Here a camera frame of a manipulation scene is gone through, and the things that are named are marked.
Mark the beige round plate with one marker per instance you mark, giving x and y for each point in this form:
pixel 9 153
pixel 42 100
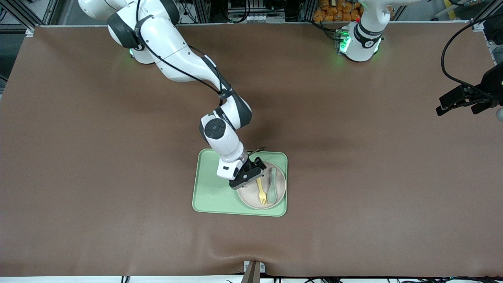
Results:
pixel 251 198

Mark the white connector strip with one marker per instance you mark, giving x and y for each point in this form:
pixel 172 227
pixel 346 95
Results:
pixel 251 18

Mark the light green rectangular tray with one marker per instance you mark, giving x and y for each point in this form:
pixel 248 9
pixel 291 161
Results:
pixel 212 196

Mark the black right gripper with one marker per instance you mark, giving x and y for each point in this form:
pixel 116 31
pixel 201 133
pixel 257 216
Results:
pixel 252 166

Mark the orange snack packets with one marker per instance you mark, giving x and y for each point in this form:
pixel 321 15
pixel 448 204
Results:
pixel 326 11

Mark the aluminium corner frame profile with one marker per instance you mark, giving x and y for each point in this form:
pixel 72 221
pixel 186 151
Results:
pixel 485 11

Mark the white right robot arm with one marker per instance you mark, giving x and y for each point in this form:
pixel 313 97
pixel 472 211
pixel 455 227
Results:
pixel 177 59

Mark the brown table mat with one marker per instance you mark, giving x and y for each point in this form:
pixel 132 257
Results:
pixel 118 196

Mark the yellow plastic fork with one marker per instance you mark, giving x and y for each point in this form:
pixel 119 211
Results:
pixel 261 194

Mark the green plastic spoon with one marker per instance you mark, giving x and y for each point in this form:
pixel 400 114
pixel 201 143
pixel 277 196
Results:
pixel 272 192

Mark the metal bracket mount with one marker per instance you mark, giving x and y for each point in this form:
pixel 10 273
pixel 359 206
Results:
pixel 253 269

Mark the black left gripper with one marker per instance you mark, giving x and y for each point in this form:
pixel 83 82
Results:
pixel 492 84

